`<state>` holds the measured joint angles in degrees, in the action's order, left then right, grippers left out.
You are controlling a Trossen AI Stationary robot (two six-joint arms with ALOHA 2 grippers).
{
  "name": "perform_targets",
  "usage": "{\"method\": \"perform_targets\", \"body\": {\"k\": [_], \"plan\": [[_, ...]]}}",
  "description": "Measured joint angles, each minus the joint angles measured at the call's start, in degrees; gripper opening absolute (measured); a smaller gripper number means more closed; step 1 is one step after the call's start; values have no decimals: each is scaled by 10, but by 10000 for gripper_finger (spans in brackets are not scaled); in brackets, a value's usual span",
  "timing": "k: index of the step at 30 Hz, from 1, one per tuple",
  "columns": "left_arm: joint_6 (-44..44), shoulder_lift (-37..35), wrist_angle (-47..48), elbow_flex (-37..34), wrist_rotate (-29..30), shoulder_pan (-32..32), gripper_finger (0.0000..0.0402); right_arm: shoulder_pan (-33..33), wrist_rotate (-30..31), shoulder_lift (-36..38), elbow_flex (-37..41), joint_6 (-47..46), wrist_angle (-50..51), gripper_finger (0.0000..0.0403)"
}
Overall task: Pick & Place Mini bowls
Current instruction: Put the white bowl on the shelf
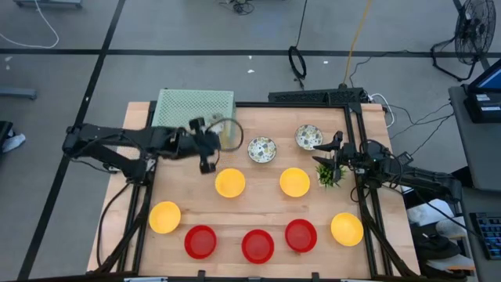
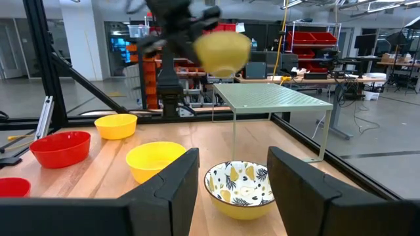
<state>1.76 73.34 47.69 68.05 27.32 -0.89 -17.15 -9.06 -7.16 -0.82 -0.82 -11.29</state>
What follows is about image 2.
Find thin yellow cable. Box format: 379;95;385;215
6;133;36;152

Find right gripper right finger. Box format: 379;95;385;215
266;146;396;236

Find black monitor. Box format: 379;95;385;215
353;33;377;57

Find yellow plastic mini bowl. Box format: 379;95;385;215
125;141;187;185
192;31;252;79
94;113;138;141

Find yellow power cable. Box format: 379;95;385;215
271;0;290;83

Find orange bin rack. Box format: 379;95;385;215
126;42;159;111

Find red plastic mini bowl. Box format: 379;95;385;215
0;177;32;198
29;130;92;169

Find dark grey equipment box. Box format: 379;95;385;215
245;61;268;80

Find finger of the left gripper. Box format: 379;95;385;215
196;6;221;32
178;34;201;65

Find black tripod stand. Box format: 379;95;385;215
386;16;420;96

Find red bin shelf rack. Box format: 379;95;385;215
284;22;342;73

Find white bucket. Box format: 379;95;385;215
363;90;381;102

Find silver aluminium bar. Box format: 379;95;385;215
34;95;55;142

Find clear plastic container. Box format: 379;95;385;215
127;24;150;39

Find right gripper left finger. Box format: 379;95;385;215
119;147;200;236

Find green perforated metal shelf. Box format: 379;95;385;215
211;82;334;164

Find black aluminium table frame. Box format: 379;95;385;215
0;0;404;201

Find white bin rack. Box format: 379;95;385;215
173;65;236;109

